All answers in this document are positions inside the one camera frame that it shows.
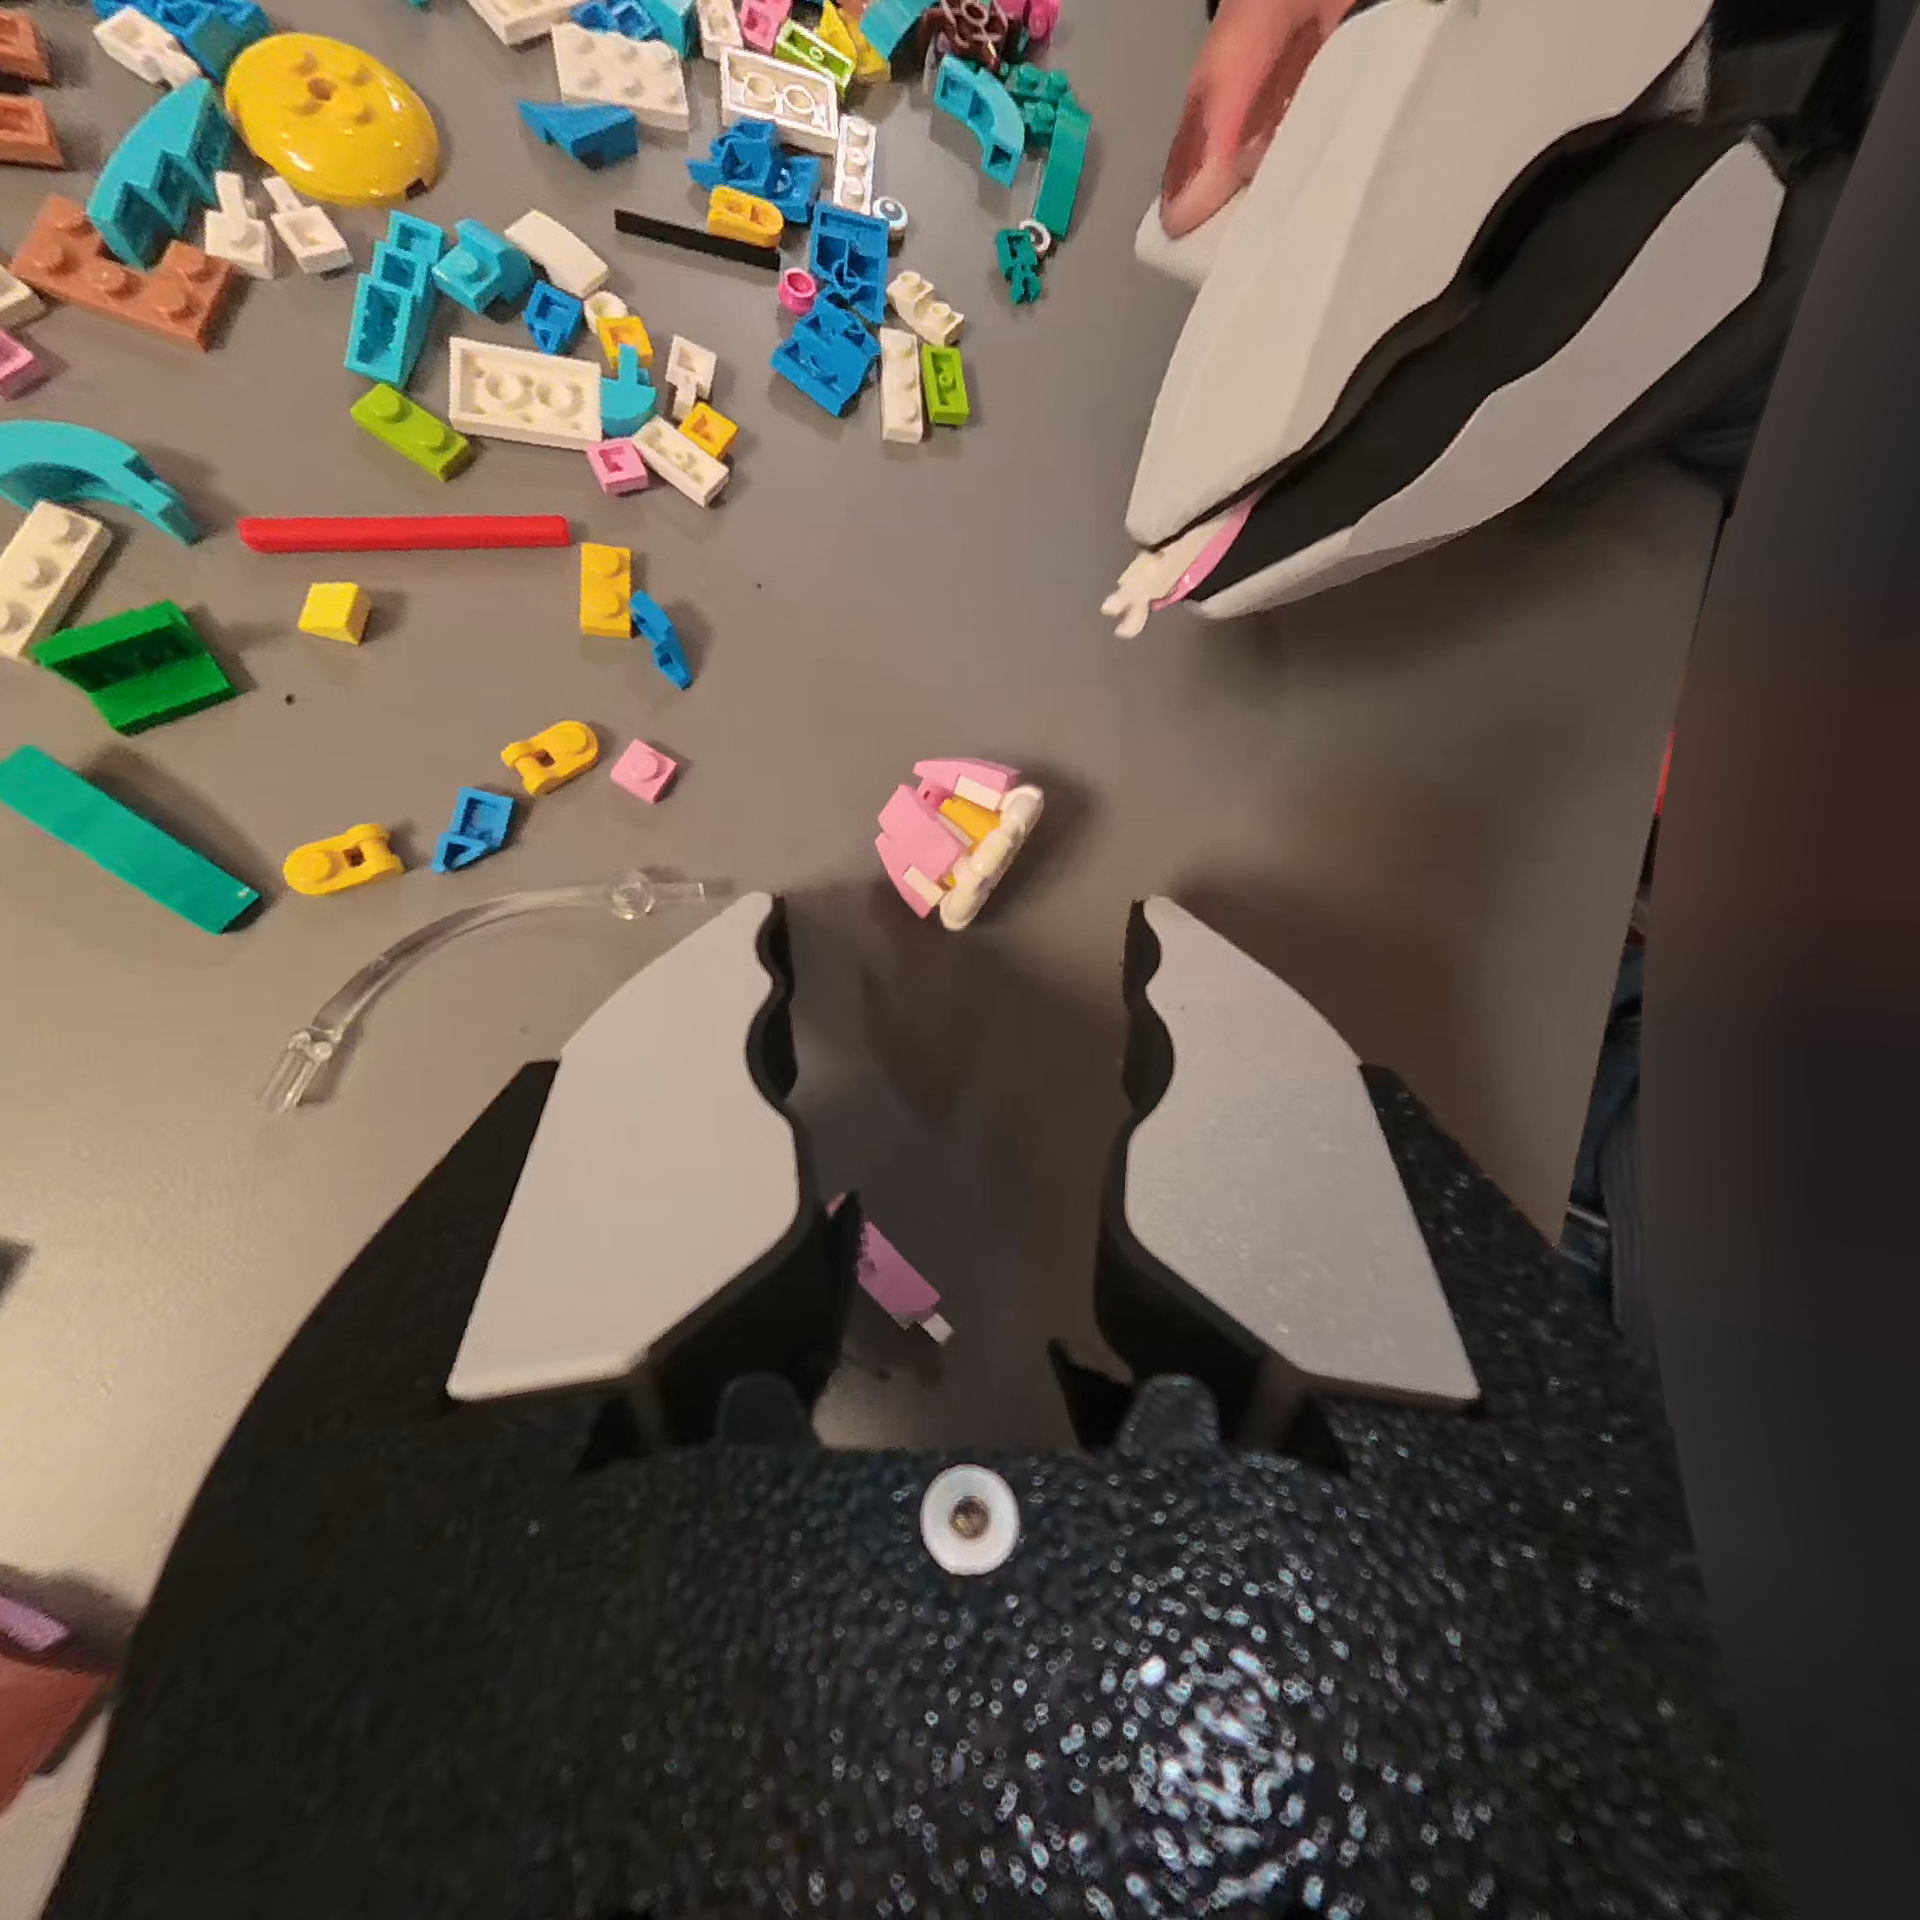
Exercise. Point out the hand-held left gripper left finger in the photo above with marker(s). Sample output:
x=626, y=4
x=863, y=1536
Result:
x=645, y=1155

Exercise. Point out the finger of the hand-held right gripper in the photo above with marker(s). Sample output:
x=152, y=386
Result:
x=1395, y=181
x=1622, y=346

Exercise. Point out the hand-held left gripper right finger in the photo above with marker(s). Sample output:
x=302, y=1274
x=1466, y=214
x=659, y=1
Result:
x=1275, y=1184

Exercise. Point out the pink white yellow lego assembly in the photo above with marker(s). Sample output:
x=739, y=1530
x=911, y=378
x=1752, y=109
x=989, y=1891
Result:
x=915, y=838

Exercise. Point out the pink white lego piece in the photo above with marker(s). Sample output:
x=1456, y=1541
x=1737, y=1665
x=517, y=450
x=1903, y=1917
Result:
x=1141, y=588

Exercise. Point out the clear curved lego tube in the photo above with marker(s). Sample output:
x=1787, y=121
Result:
x=638, y=897

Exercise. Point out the pink lego plate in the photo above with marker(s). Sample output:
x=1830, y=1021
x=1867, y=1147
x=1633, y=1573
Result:
x=891, y=1275

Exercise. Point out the teal long lego plate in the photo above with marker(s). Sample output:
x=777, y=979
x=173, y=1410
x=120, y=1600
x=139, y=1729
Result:
x=120, y=838

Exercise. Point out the red lego bar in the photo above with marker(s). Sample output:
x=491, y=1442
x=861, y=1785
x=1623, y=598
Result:
x=405, y=532

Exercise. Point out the black lego bar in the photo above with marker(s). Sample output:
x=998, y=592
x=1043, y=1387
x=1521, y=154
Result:
x=698, y=240

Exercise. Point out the green lego slope brick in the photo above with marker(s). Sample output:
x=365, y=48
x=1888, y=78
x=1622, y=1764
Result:
x=136, y=668

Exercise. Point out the pile of colourful lego bricks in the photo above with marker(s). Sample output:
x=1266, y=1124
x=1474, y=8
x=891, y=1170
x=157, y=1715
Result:
x=525, y=388

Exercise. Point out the yellow lego dome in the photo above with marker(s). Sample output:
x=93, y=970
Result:
x=346, y=141

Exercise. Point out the person's right hand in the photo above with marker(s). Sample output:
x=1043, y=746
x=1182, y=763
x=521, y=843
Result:
x=1245, y=120

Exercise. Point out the person's blue jeans leg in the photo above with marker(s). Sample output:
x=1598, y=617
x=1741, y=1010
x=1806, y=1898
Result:
x=1598, y=1200

